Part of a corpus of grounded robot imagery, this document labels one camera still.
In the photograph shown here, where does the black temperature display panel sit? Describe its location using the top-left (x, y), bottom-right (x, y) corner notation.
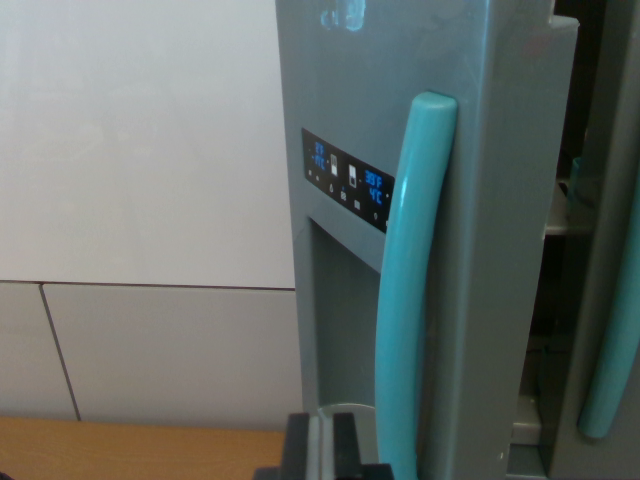
top-left (301, 127), bottom-right (396, 235)

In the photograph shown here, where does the plain grey fridge door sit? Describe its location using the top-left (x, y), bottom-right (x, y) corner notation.
top-left (542, 0), bottom-right (640, 480)

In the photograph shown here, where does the grey fridge door with display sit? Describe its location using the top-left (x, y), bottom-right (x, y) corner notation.
top-left (274, 0), bottom-right (581, 480)

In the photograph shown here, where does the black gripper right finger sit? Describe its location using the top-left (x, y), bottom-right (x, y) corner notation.
top-left (331, 412), bottom-right (394, 480)

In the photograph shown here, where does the grey fridge body with shelves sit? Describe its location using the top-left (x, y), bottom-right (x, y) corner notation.
top-left (508, 0), bottom-right (609, 447)

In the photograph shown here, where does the teal handle of plain door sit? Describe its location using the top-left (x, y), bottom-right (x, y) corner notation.
top-left (577, 164), bottom-right (640, 440)

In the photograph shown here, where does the teal handle of display door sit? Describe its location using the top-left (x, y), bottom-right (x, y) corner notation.
top-left (374, 90), bottom-right (459, 480)

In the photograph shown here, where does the teal item inside fridge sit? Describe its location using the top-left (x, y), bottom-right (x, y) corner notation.
top-left (568, 157), bottom-right (597, 222)

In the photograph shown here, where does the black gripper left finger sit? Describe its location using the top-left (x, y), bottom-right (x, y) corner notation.
top-left (254, 412), bottom-right (312, 480)

